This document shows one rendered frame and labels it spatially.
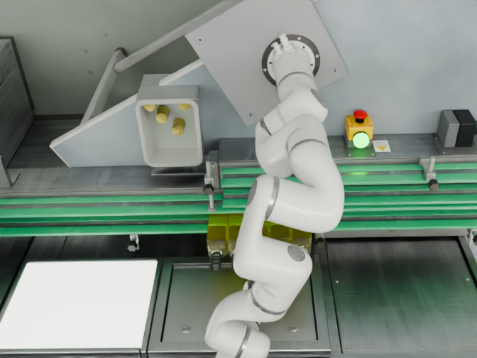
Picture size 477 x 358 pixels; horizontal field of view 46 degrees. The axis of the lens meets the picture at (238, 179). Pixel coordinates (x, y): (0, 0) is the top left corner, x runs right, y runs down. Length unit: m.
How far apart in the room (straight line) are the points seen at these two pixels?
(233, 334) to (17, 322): 0.69
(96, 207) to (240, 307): 0.70
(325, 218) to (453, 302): 0.74
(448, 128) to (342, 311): 0.59
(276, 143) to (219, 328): 0.40
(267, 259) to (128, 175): 0.84
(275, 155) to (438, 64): 0.67
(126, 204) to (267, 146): 0.63
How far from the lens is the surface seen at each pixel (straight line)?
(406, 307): 1.66
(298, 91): 1.26
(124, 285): 1.67
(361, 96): 1.67
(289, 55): 1.45
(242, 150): 1.64
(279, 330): 1.52
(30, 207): 1.77
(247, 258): 1.01
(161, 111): 1.62
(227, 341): 1.22
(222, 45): 1.50
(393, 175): 1.61
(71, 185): 1.77
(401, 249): 1.82
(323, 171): 1.05
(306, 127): 1.14
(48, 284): 1.75
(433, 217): 1.76
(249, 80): 1.54
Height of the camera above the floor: 2.19
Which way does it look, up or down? 53 degrees down
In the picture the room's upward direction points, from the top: 178 degrees counter-clockwise
